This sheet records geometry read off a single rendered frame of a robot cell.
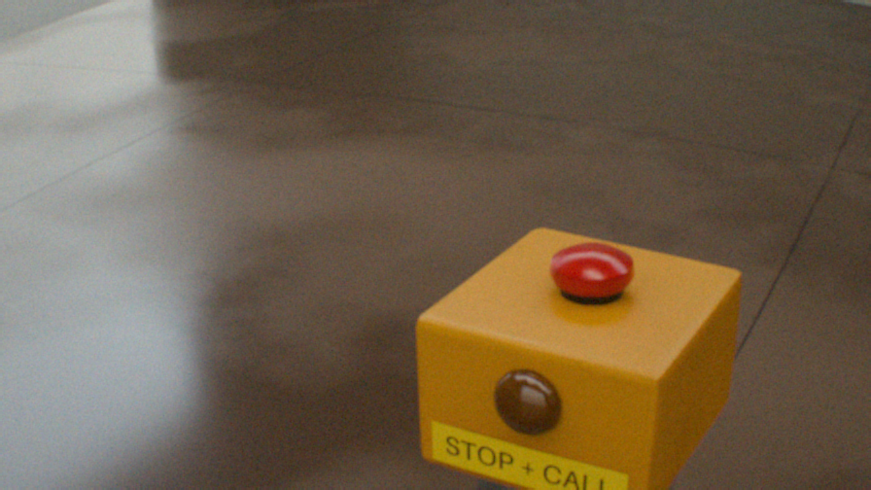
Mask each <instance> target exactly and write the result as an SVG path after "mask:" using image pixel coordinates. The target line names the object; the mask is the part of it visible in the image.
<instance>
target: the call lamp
mask: <svg viewBox="0 0 871 490"><path fill-rule="evenodd" d="M493 399H494V406H495V408H496V411H497V413H498V415H499V417H500V418H501V419H502V421H503V422H504V423H505V424H506V425H507V426H508V427H509V428H511V429H512V430H513V431H514V432H516V433H518V434H521V435H525V436H540V435H543V434H545V433H547V432H549V431H550V430H551V429H552V428H553V427H555V425H556V424H557V422H558V420H559V418H560V414H561V409H562V407H561V400H560V397H559V395H558V392H557V390H556V389H555V387H554V386H553V384H552V383H551V382H550V381H549V380H548V379H547V378H546V377H545V376H543V375H542V374H540V373H538V372H536V371H533V370H530V369H525V368H521V369H514V370H512V371H510V372H508V373H506V374H504V375H503V376H502V377H501V378H500V379H499V381H498V383H497V385H496V387H495V389H494V396H493Z"/></svg>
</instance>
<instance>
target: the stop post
mask: <svg viewBox="0 0 871 490"><path fill-rule="evenodd" d="M586 242H597V243H604V244H608V245H610V246H612V247H615V248H617V249H620V250H622V251H624V252H626V253H627V254H629V255H630V256H631V258H632V259H633V262H634V268H635V276H634V278H633V279H632V281H631V283H630V284H629V286H628V287H627V288H626V289H624V290H623V291H621V292H619V293H616V294H613V295H609V296H603V297H584V296H578V295H574V294H570V293H567V292H565V291H563V290H561V289H560V288H558V287H557V286H556V285H555V283H554V281H553V279H552V278H551V276H550V274H549V268H550V263H551V259H552V257H553V256H554V255H555V253H557V252H558V251H560V250H562V249H564V248H567V247H570V246H574V245H576V244H579V243H586ZM742 287H743V280H742V275H741V272H739V271H738V270H736V269H733V268H728V267H723V266H719V265H714V264H710V263H705V262H697V261H693V260H689V259H684V258H679V257H675V256H670V255H666V254H661V253H656V252H652V251H648V250H643V249H639V248H634V247H629V246H625V245H620V244H615V243H611V242H607V241H602V240H598V239H593V238H588V237H584V236H579V235H574V234H569V233H565V232H561V231H556V230H551V229H547V228H538V229H534V230H532V231H531V232H530V233H528V234H527V235H526V236H525V237H523V238H522V239H521V240H519V241H518V242H517V243H515V244H514V245H513V246H511V247H510V248H509V249H507V250H506V251H505V252H504V253H502V254H501V255H500V256H498V257H497V258H496V259H494V260H493V261H492V262H490V263H489V264H487V265H486V266H485V267H483V268H482V269H481V270H480V271H478V272H477V273H476V274H474V275H473V277H471V278H470V279H469V280H467V281H466V282H465V283H463V284H462V285H461V286H459V287H458V288H457V289H455V290H454V291H453V292H451V293H450V294H449V295H447V296H446V297H444V298H443V299H442V300H440V301H439V302H438V303H436V304H435V305H434V306H432V307H431V308H430V309H428V310H427V311H426V312H424V313H423V314H422V315H421V316H420V318H419V320H418V323H417V326H416V338H417V362H418V384H419V406H420V428H421V449H422V455H423V457H424V459H426V460H427V461H428V462H430V463H433V464H436V465H440V466H443V467H446V468H448V469H451V470H455V471H458V472H461V473H467V474H470V475H473V476H477V490H673V489H674V482H675V478H676V477H677V475H678V474H679V472H680V471H681V469H682V468H683V466H684V465H685V464H686V462H687V461H688V459H689V458H690V456H691V455H692V454H693V452H694V451H695V449H696V448H697V446H698V445H699V444H700V442H701V441H702V439H703V438H704V436H705V435H706V433H707V432H708V431H709V429H710V428H711V426H712V425H713V423H714V421H715V420H716V418H717V417H718V415H719V414H720V412H721V411H722V409H723V408H724V407H725V406H726V404H727V403H728V401H729V396H730V389H731V381H732V374H733V366H734V359H735V350H736V342H737V333H738V325H739V316H740V306H741V297H742ZM521 368H525V369H530V370H533V371H536V372H538V373H540V374H542V375H543V376H545V377H546V378H547V379H548V380H549V381H550V382H551V383H552V384H553V386H554V387H555V389H556V390H557V392H558V395H559V397H560V400H561V407H562V409H561V414H560V418H559V420H558V422H557V424H556V425H555V427H553V428H552V429H551V430H550V431H549V432H547V433H545V434H543V435H540V436H525V435H521V434H518V433H516V432H514V431H513V430H512V429H511V428H509V427H508V426H507V425H506V424H505V423H504V422H503V421H502V419H501V418H500V417H499V415H498V413H497V411H496V408H495V406H494V399H493V396H494V389H495V387H496V385H497V383H498V381H499V379H500V378H501V377H502V376H503V375H504V374H506V373H508V372H510V371H512V370H514V369H521Z"/></svg>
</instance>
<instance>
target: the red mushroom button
mask: <svg viewBox="0 0 871 490"><path fill-rule="evenodd" d="M549 274H550V276H551V278H552V279H553V281H554V283H555V285H556V286H557V287H558V288H560V289H561V290H563V291H565V292H567V293H570V294H574V295H578V296H584V297H603V296H609V295H613V294H616V293H619V292H621V291H623V290H624V289H626V288H627V287H628V286H629V284H630V283H631V281H632V279H633V278H634V276H635V268H634V262H633V259H632V258H631V256H630V255H629V254H627V253H626V252H624V251H622V250H620V249H617V248H615V247H612V246H610V245H608V244H604V243H597V242H586V243H579V244H576V245H574V246H570V247H567V248H564V249H562V250H560V251H558V252H557V253H555V255H554V256H553V257H552V259H551V263H550V268H549Z"/></svg>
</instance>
